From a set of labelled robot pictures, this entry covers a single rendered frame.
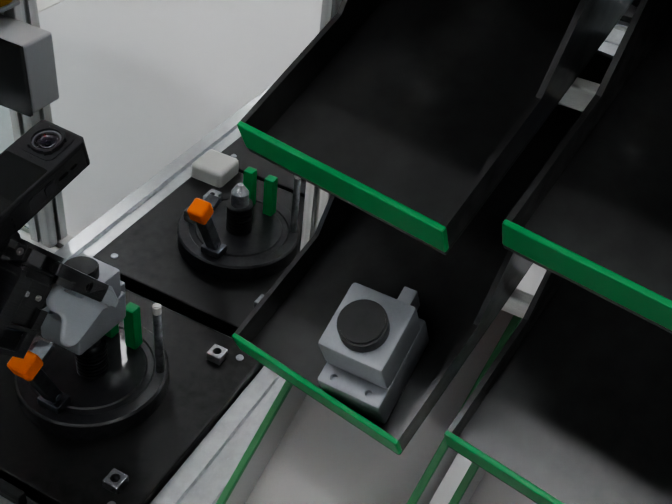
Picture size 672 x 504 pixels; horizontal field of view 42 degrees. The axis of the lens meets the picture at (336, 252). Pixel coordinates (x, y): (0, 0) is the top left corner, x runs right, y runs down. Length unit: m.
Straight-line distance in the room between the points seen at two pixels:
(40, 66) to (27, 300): 0.26
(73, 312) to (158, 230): 0.33
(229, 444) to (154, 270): 0.24
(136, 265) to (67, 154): 0.34
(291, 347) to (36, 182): 0.22
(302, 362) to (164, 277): 0.42
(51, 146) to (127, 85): 0.87
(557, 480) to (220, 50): 1.25
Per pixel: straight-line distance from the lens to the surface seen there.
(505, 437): 0.55
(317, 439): 0.70
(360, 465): 0.68
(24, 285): 0.66
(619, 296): 0.42
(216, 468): 0.81
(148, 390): 0.83
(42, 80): 0.86
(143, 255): 1.00
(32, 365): 0.76
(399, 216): 0.42
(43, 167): 0.66
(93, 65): 1.60
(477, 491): 0.68
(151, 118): 1.45
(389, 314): 0.51
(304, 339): 0.58
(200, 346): 0.89
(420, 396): 0.55
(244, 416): 0.85
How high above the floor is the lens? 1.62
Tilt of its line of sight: 40 degrees down
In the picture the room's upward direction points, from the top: 7 degrees clockwise
